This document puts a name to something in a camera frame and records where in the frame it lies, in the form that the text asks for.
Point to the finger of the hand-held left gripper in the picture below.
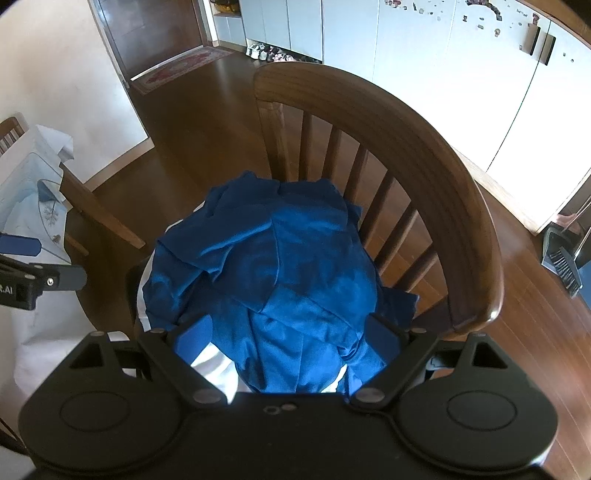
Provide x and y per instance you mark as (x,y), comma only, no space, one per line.
(69,278)
(21,244)

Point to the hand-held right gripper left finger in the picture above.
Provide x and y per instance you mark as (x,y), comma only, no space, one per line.
(194,336)

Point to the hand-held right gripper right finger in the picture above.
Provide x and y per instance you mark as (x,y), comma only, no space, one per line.
(382,338)

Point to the blue shirt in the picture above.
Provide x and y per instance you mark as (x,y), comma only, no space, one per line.
(277,258)

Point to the grey dustpan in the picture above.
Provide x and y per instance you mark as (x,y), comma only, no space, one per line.
(549,249)

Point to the dustpan brush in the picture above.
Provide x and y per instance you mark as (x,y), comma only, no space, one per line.
(565,267)

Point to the red patterned rug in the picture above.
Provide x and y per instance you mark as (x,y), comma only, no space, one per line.
(180,69)

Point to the wooden door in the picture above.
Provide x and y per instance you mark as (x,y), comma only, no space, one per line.
(152,32)

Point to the row of shoes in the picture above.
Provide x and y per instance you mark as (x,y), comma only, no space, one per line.
(272,54)

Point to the brown bag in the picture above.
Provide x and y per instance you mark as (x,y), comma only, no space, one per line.
(225,6)

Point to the fridge magnets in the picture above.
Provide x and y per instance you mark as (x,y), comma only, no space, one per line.
(494,11)

